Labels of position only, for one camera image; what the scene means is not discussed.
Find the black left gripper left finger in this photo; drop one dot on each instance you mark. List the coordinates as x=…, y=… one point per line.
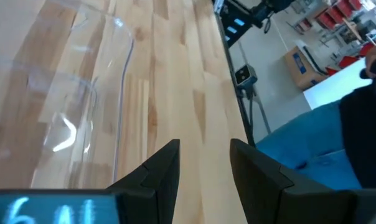
x=157, y=186

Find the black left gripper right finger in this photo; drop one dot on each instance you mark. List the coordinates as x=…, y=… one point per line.
x=259, y=186

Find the clear plastic basket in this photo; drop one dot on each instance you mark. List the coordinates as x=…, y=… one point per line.
x=66, y=93

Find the person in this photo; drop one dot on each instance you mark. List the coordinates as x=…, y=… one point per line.
x=315, y=146

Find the white table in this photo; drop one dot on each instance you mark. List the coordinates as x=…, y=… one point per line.
x=337, y=87

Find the brown cardboard box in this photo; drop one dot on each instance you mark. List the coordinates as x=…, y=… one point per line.
x=303, y=67

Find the black handheld device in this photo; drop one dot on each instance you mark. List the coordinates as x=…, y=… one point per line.
x=374, y=71

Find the black equipment with blue lights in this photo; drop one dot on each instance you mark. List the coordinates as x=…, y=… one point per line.
x=237, y=21

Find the red storage bin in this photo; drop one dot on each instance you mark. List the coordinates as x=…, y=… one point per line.
x=326, y=18
x=342, y=7

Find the black aluminium table frame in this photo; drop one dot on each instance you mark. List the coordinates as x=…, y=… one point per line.
x=244, y=118

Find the grey table-level camera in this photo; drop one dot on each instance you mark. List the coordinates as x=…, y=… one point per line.
x=245, y=74

